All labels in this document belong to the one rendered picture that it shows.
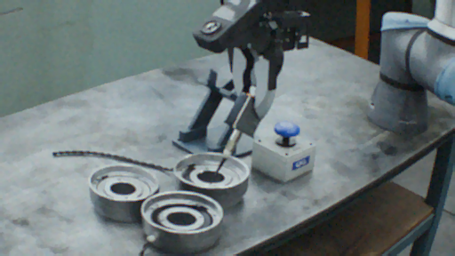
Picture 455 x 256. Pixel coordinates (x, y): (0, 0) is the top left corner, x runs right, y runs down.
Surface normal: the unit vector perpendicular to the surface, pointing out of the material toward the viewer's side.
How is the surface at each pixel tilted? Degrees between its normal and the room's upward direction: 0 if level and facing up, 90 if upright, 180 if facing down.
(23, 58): 90
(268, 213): 0
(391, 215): 0
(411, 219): 0
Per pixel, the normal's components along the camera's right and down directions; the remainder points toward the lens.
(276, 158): -0.73, 0.25
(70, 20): 0.68, 0.33
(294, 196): 0.06, -0.91
